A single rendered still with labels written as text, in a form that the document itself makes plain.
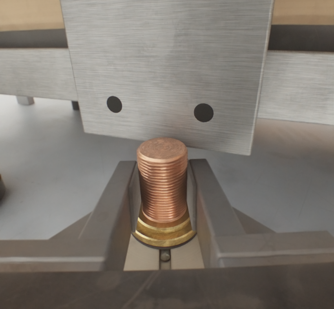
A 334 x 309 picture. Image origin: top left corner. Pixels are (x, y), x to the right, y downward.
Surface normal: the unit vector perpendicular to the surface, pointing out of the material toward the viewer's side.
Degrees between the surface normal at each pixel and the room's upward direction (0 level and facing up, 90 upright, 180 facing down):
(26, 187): 180
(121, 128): 90
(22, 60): 90
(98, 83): 90
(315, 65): 90
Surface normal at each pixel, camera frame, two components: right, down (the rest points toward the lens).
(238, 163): -0.02, -0.89
